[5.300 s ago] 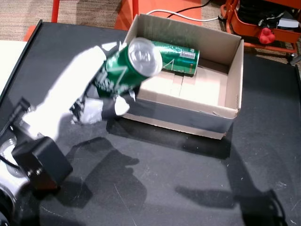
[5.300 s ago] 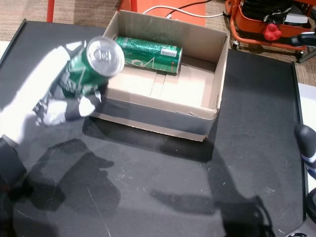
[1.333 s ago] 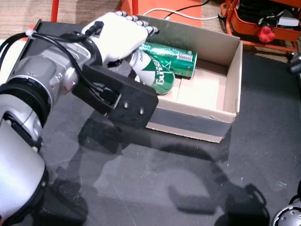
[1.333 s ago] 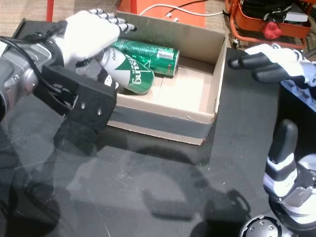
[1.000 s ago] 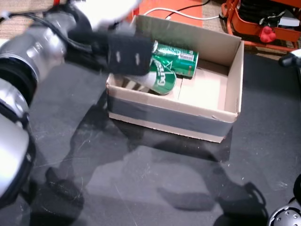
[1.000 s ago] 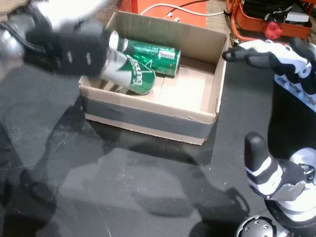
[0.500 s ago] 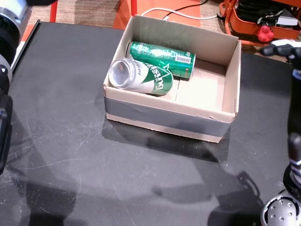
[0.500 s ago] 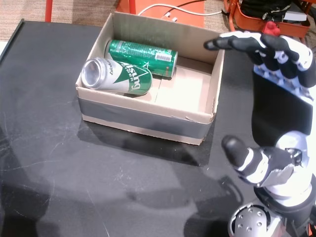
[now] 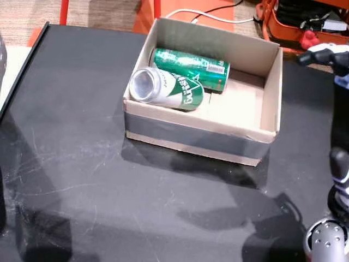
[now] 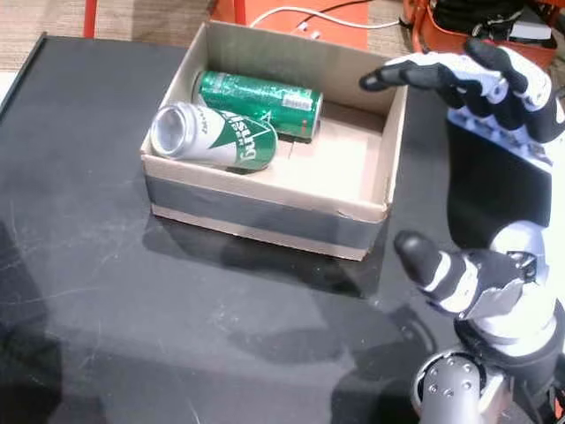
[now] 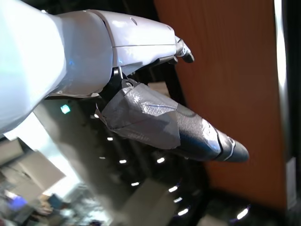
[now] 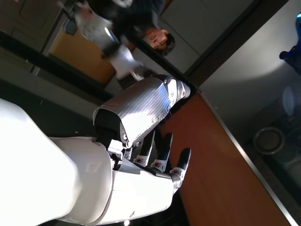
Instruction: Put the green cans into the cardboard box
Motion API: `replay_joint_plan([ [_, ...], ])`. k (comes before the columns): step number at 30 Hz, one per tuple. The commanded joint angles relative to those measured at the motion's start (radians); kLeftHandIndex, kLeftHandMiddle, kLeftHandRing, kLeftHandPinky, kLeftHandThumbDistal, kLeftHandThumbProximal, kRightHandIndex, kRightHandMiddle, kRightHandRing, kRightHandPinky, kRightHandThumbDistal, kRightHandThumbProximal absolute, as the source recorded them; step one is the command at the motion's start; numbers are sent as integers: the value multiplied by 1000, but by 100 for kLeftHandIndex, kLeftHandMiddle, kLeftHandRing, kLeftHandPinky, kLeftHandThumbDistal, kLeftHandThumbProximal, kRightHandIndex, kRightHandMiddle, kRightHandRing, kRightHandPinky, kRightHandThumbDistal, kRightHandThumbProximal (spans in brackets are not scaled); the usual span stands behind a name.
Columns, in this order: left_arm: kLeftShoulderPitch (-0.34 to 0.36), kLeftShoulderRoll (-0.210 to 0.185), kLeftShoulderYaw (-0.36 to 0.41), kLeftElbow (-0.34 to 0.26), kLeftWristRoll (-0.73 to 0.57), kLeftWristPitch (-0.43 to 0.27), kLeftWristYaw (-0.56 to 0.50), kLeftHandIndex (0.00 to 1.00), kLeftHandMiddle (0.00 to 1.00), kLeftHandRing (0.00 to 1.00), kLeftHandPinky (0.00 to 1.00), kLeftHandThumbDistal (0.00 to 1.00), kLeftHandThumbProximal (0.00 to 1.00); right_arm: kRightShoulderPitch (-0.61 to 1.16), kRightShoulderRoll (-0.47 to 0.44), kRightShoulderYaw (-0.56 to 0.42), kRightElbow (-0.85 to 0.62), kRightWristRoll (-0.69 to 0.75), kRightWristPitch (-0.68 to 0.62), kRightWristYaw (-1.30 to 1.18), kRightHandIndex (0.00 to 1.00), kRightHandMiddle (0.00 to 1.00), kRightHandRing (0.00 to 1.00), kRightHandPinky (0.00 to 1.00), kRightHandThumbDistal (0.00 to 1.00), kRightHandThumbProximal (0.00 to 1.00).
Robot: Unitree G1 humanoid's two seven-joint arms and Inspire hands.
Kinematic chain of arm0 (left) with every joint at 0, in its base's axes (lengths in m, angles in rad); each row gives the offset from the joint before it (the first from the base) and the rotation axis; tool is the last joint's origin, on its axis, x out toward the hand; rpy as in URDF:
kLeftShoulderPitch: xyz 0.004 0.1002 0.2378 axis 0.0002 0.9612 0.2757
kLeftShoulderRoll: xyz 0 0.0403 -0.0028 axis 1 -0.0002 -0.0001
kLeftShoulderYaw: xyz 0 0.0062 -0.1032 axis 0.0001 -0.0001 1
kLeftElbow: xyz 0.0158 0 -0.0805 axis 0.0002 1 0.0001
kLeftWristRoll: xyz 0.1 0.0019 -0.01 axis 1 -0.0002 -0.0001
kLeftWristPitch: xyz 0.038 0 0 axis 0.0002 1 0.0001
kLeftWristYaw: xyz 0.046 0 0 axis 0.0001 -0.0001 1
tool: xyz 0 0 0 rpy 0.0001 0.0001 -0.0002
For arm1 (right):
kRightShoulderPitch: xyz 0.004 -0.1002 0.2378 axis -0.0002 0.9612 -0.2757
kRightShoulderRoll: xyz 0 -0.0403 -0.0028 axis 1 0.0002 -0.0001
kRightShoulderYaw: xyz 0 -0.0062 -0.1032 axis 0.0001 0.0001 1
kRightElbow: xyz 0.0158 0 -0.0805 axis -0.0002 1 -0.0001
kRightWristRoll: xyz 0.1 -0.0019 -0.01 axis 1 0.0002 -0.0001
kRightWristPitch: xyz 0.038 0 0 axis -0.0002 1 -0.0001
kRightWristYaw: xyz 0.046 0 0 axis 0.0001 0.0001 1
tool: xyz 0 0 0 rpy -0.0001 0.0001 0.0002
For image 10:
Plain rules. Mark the orange metal stand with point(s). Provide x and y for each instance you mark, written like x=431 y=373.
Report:
x=340 y=35

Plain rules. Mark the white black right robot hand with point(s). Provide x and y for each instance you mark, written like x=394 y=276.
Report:
x=499 y=185

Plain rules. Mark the open cardboard box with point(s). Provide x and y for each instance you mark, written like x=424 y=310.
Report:
x=273 y=221

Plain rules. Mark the green aluminium drink can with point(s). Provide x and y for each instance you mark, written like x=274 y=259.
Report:
x=247 y=141
x=265 y=97

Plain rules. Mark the red metal leg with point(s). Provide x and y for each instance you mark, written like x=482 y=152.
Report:
x=90 y=17

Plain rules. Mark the white grey flat box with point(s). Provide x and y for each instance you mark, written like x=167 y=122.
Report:
x=532 y=31

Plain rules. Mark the orange metal cart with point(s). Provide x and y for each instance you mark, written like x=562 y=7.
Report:
x=441 y=35

